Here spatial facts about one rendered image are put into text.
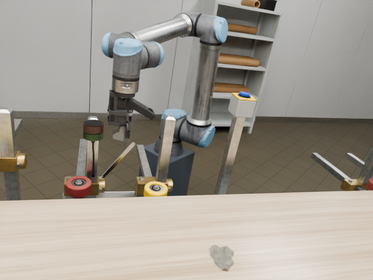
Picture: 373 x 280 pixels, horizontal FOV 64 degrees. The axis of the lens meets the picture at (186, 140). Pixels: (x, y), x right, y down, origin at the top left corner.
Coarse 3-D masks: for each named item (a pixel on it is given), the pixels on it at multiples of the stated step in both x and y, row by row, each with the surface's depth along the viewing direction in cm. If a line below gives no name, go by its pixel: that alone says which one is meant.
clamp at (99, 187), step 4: (64, 180) 103; (100, 180) 106; (104, 180) 107; (64, 184) 101; (92, 184) 103; (96, 184) 104; (100, 184) 105; (104, 184) 105; (64, 188) 101; (92, 188) 104; (96, 188) 104; (100, 188) 105; (104, 188) 105; (64, 192) 102; (92, 192) 105; (96, 192) 105; (100, 192) 106
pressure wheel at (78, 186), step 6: (72, 180) 97; (78, 180) 97; (84, 180) 99; (90, 180) 99; (66, 186) 94; (72, 186) 94; (78, 186) 95; (84, 186) 95; (90, 186) 97; (66, 192) 96; (72, 192) 94; (78, 192) 94; (84, 192) 95
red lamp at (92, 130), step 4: (84, 124) 89; (84, 128) 90; (88, 128) 89; (92, 128) 89; (96, 128) 89; (100, 128) 90; (88, 132) 89; (92, 132) 89; (96, 132) 90; (100, 132) 91
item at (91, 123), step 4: (88, 120) 92; (92, 120) 93; (96, 120) 93; (88, 124) 89; (92, 124) 90; (96, 124) 90; (100, 124) 91; (92, 144) 93; (92, 148) 94; (92, 172) 101; (92, 176) 102
